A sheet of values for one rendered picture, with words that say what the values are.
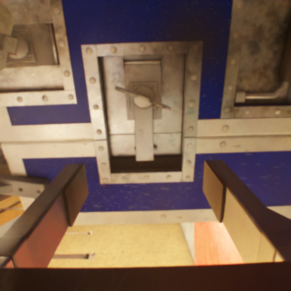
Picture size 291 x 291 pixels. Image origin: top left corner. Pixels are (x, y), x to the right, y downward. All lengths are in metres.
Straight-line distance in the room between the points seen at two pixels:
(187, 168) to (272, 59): 0.16
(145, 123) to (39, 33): 0.15
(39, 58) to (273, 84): 0.27
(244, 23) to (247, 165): 0.17
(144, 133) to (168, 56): 0.09
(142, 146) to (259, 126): 0.15
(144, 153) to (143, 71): 0.10
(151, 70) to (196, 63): 0.05
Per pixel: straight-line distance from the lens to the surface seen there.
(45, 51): 0.27
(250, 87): 0.29
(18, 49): 0.26
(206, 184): 0.16
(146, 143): 0.26
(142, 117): 0.25
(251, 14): 0.28
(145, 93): 0.24
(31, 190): 0.32
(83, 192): 0.16
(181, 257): 4.43
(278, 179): 0.34
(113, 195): 0.31
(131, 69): 0.25
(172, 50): 0.24
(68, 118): 0.27
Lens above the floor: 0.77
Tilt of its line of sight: 1 degrees up
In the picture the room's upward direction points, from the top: 92 degrees counter-clockwise
